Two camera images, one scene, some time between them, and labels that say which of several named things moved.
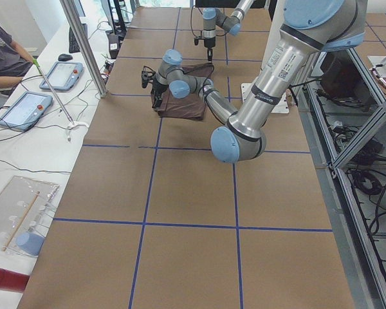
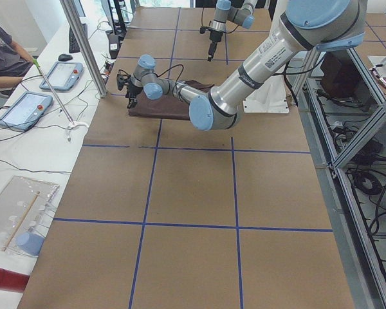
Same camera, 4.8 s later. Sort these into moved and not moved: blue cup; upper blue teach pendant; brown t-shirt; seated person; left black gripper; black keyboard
Moved: left black gripper; brown t-shirt
Not moved: seated person; black keyboard; upper blue teach pendant; blue cup
